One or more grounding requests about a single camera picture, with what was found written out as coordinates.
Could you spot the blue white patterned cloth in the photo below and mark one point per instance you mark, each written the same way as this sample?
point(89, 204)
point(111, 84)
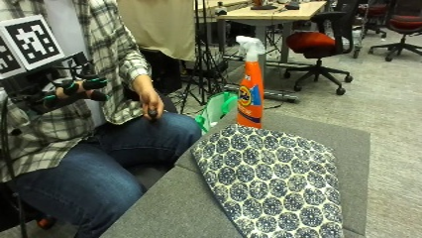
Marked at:
point(272, 185)

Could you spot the the person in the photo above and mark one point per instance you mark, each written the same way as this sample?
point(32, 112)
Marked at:
point(88, 172)

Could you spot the dark office chair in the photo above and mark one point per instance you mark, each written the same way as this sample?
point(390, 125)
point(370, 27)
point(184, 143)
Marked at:
point(373, 15)

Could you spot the grey upholstered bench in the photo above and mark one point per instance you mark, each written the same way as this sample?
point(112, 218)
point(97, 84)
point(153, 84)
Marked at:
point(176, 208)

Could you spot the orange spray bottle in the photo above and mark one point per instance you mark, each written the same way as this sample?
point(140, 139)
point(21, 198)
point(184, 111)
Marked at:
point(250, 95)

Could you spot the grey power strip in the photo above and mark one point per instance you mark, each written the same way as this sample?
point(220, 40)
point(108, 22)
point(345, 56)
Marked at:
point(277, 95)

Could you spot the green white bag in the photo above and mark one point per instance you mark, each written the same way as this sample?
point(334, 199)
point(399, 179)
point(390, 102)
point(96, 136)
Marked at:
point(214, 110)

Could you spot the small black object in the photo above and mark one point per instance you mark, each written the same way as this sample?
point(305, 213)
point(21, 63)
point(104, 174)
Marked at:
point(153, 114)

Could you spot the red black office chair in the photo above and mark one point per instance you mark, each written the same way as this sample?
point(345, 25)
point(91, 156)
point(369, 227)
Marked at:
point(316, 43)
point(403, 23)

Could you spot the wooden desk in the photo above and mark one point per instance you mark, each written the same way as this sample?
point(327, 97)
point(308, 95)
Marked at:
point(272, 13)

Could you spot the black tripod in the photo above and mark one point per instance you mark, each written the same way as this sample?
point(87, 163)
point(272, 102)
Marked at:
point(204, 66)

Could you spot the black computer mouse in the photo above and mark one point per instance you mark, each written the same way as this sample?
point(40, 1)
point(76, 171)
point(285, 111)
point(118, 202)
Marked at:
point(292, 5)

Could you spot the white marker cube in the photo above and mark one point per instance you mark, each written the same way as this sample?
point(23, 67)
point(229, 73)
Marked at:
point(31, 41)

